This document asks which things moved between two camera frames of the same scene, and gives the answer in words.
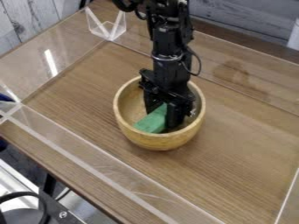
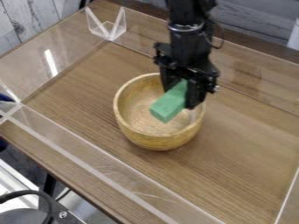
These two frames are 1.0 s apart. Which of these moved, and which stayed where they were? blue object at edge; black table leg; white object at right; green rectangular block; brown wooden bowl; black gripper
Moved: green rectangular block; black gripper
Stayed: white object at right; brown wooden bowl; black table leg; blue object at edge
